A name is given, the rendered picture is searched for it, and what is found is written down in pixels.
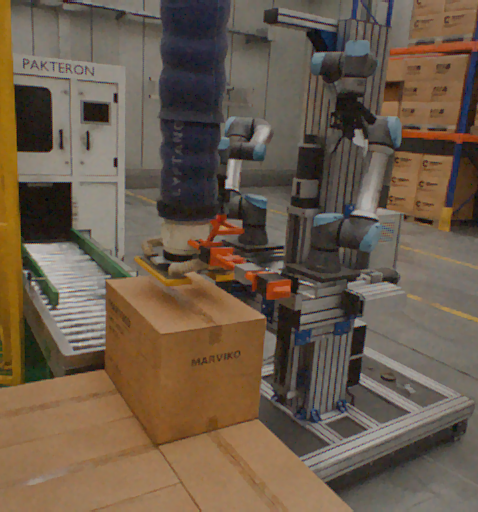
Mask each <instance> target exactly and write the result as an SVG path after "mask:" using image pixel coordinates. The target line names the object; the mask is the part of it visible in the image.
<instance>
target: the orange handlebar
mask: <svg viewBox="0 0 478 512"><path fill-rule="evenodd" d="M221 226H223V227H227V228H229V229H219V230H218V232H217V234H216V235H230V234H242V233H243V228H241V227H239V226H236V225H234V224H232V223H229V222H227V221H224V220H223V222H222V224H221ZM188 244H189V245H190V246H192V247H194V248H195V249H197V250H199V245H200V244H198V243H197V242H195V241H193V240H189V241H188ZM199 251H200V250H199ZM214 260H215V261H217V262H218V263H220V264H221V265H219V266H221V267H223V268H224V269H227V270H229V269H231V270H233V271H234V270H235V264H246V263H245V262H243V261H244V258H242V257H240V256H238V255H232V254H230V253H227V254H225V255H224V256H221V255H219V254H215V255H214ZM245 277H246V278H247V279H249V280H251V282H253V273H251V272H247V273H246V274H245ZM289 291H290V287H289V286H284V287H275V288H274V289H273V293H274V294H276V295H284V294H287V293H289Z"/></svg>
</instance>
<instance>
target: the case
mask: <svg viewBox="0 0 478 512"><path fill-rule="evenodd" d="M185 274H186V275H187V276H189V277H190V278H191V279H192V285H184V286H173V287H165V286H164V285H163V284H161V283H159V282H158V281H157V279H156V278H155V277H153V276H152V275H149V276H137V277H127V278H115V280H107V281H105V369H106V370H107V372H108V373H109V376H110V377H111V379H112V380H114V381H115V383H116V384H117V386H118V387H119V389H120V390H121V392H122V394H123V395H124V397H125V398H126V400H127V401H128V403H129V404H130V406H131V407H132V408H134V410H133V411H135V412H136V414H137V415H138V417H139V418H140V420H141V421H142V422H143V424H144V425H145V427H146V429H147V431H148V432H149V434H150V435H151V436H152V438H153V439H155V441H156V442H157V445H161V444H162V443H166V442H170V441H174V440H178V439H182V438H186V437H189V436H194V435H198V434H202V433H205V431H210V430H214V429H218V428H221V427H225V426H230V425H233V424H237V423H241V422H245V421H249V420H253V419H257V418H258V412H259V400H260V387H261V374H262V362H263V350H264V337H265V325H266V317H265V316H263V315H262V314H260V313H258V312H257V311H255V310H254V309H252V308H251V307H249V306H246V305H245V304H243V302H242V301H240V300H238V299H237V298H235V297H234V296H232V295H231V294H229V293H227V292H225V291H223V290H222V289H220V288H218V287H217V286H215V285H214V284H212V283H211V282H209V280H207V279H206V278H203V277H202V276H200V275H198V274H197V273H195V272H193V271H192V272H190V273H185Z"/></svg>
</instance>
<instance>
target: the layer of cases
mask: <svg viewBox="0 0 478 512"><path fill-rule="evenodd" d="M133 410H134V408H132V407H131V406H130V404H129V403H128V401H127V400H126V398H125V397H124V395H123V394H122V392H121V390H120V389H119V387H118V386H117V384H116V383H115V381H114V380H112V379H111V377H110V376H109V373H108V372H107V370H106V369H105V370H104V369H102V370H96V371H89V373H84V374H77V375H72V376H66V377H60V378H54V379H48V380H42V381H37V382H35V383H30V384H25V385H18V386H13V387H6V388H0V512H355V511H354V510H353V509H351V508H349V507H348V506H347V505H346V504H345V503H344V501H343V500H342V499H341V498H340V497H339V496H338V495H337V494H336V493H334V492H333V491H332V490H330V489H329V487H328V486H327V485H326V484H325V483H324V482H323V481H322V480H321V479H320V478H318V477H317V476H316V474H315V473H314V472H313V471H312V470H310V469H309V468H308V467H307V466H306V465H305V464H304V463H303V462H301V460H300V459H299V458H298V457H297V456H296V455H295V454H294V453H293V452H292V451H290V450H289V449H288V448H287V446H286V445H284V444H283V443H282V442H281V441H280V440H279V439H278V438H277V437H276V436H275V435H274V434H273V433H272V431H270V430H269V429H268V428H266V427H265V426H264V425H263V424H262V423H261V422H260V421H259V420H257V419H253V420H249V421H245V422H241V423H237V424H233V425H230V426H225V427H221V428H218V429H214V430H210V431H205V433H202V434H198V435H194V436H189V437H186V438H182V439H178V440H174V441H170V442H166V443H162V444H161V445H157V442H156V441H155V439H153V438H152V436H151V435H150V434H149V432H148V431H147V429H146V427H145V425H144V424H143V422H142V421H141V420H140V418H139V417H138V415H137V414H136V412H135V411H133Z"/></svg>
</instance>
